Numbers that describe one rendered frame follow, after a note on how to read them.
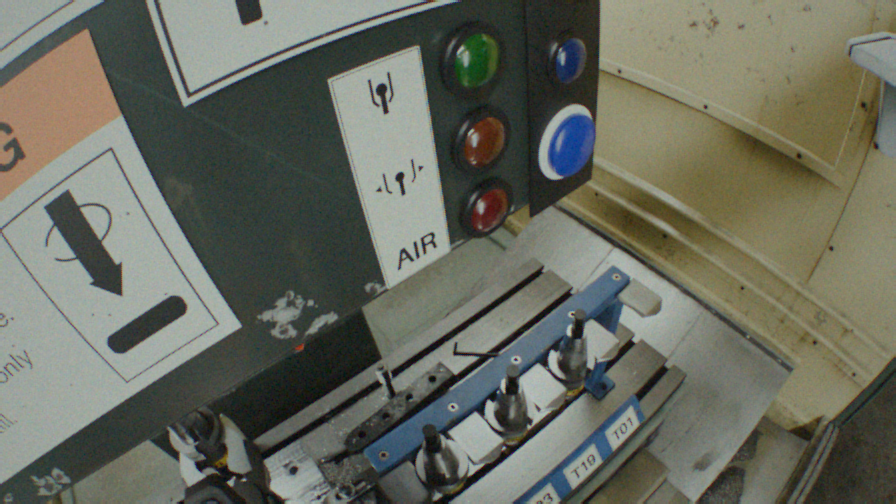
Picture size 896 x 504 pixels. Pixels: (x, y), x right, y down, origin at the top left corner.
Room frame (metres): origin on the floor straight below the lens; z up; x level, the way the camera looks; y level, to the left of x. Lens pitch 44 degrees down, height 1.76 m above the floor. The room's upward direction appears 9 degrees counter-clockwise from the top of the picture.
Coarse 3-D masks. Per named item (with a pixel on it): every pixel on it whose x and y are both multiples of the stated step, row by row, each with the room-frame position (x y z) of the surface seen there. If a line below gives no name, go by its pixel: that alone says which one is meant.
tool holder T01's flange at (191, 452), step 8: (200, 408) 0.22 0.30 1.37; (208, 408) 0.22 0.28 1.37; (208, 416) 0.21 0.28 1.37; (216, 416) 0.22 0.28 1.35; (208, 424) 0.20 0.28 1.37; (216, 424) 0.20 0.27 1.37; (208, 432) 0.19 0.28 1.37; (216, 432) 0.19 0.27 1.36; (224, 432) 0.20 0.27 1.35; (176, 440) 0.18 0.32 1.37; (200, 440) 0.18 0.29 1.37; (208, 440) 0.18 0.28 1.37; (216, 440) 0.19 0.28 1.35; (224, 440) 0.19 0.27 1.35; (176, 448) 0.17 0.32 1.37; (184, 448) 0.17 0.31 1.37; (192, 448) 0.17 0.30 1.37; (200, 448) 0.18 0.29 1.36; (208, 448) 0.18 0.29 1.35; (216, 448) 0.18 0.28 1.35; (192, 456) 0.17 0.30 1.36; (200, 456) 0.17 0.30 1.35
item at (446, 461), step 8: (424, 448) 0.19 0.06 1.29; (440, 448) 0.19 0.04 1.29; (448, 448) 0.19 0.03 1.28; (424, 456) 0.19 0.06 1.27; (432, 456) 0.18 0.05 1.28; (440, 456) 0.18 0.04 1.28; (448, 456) 0.19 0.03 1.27; (456, 456) 0.19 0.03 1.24; (424, 464) 0.19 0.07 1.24; (432, 464) 0.18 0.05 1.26; (440, 464) 0.18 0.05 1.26; (448, 464) 0.18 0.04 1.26; (456, 464) 0.19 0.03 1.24; (432, 472) 0.18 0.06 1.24; (440, 472) 0.18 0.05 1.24; (448, 472) 0.18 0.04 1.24
